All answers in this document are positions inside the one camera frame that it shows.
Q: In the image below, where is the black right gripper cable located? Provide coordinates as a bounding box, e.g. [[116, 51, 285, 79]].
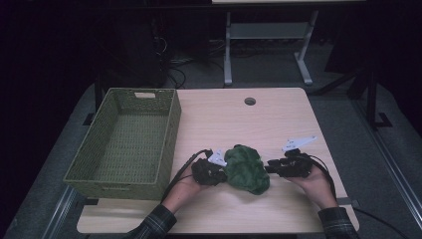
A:
[[298, 152, 338, 201]]

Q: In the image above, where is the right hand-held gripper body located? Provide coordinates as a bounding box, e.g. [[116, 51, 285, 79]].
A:
[[275, 134, 318, 179]]

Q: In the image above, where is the grey metal table frame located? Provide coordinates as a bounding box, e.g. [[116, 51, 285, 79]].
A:
[[223, 9, 319, 88]]

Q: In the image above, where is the green woven basket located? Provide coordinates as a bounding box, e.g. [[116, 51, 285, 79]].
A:
[[63, 87, 182, 201]]

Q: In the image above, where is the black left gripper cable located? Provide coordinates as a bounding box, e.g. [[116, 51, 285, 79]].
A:
[[160, 148, 214, 204]]

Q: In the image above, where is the bundle of floor cables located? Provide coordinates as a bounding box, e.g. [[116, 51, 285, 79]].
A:
[[151, 35, 227, 90]]

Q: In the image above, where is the person's right hand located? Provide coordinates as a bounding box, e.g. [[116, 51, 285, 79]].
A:
[[286, 163, 339, 211]]

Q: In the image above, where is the grey tape strip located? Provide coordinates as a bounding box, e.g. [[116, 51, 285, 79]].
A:
[[335, 196, 360, 207]]

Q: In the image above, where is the black floor cable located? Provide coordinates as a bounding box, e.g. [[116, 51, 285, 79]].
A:
[[351, 206, 413, 239]]

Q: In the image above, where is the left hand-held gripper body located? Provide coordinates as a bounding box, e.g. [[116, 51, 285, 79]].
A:
[[191, 148, 229, 187]]

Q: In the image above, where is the green fleece garment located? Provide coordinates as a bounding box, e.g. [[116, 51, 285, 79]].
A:
[[223, 143, 272, 196]]

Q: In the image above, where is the person's left hand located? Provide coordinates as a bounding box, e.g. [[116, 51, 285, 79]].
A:
[[161, 164, 210, 215]]

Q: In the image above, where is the black metal post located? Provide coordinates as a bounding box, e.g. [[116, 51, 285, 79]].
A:
[[82, 75, 105, 127]]

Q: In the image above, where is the metal floor rail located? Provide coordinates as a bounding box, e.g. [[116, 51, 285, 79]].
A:
[[41, 184, 78, 239], [351, 99, 422, 231]]

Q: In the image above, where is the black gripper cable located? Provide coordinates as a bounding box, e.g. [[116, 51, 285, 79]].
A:
[[160, 148, 214, 204], [298, 152, 338, 201]]

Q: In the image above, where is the black metal stand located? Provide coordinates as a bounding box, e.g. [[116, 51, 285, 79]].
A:
[[312, 66, 394, 131]]

